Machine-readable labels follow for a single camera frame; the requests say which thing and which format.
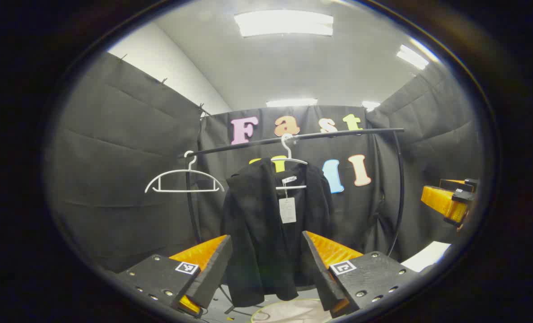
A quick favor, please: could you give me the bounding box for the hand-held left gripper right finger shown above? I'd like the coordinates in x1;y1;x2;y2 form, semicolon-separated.
302;231;422;318

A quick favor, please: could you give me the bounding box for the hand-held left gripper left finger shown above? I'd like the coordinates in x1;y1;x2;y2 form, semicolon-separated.
114;234;233;318

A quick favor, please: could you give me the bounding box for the black knit cardigan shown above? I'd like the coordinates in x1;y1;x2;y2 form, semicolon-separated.
220;158;336;307

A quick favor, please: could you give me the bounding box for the white clothes hanger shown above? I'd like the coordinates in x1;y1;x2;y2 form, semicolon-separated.
145;150;225;194
271;133;308;191

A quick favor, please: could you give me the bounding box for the black metal clothes rack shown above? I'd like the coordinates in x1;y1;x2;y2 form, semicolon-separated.
178;127;406;314

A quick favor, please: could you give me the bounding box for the white sheet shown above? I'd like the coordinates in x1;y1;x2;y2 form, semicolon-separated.
401;241;452;273

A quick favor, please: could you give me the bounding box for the white paper hang tag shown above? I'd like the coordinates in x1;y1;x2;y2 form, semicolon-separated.
278;197;297;224

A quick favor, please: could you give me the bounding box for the black backdrop cloth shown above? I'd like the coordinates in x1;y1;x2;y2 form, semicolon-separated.
46;52;482;274

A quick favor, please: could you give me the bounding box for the large ceiling light panel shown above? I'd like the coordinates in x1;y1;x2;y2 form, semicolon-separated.
234;10;334;37

